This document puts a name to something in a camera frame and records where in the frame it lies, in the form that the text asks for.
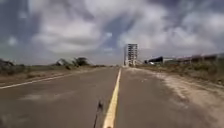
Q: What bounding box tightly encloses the dry grass verge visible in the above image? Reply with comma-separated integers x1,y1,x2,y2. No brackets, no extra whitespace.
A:
136,61,224,86
0,64,108,87

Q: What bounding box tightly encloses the tree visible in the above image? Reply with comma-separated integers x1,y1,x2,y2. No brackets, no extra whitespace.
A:
71,56,91,67

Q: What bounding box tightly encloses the reddish brown asphalt road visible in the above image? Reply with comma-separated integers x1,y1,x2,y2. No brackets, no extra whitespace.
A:
0,66,224,128

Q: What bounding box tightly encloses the robot's own part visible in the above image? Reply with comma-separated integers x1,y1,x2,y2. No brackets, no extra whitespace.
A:
92,100,104,128

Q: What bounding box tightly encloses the tall pale building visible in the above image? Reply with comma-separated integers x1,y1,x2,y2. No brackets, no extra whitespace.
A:
123,43,139,68

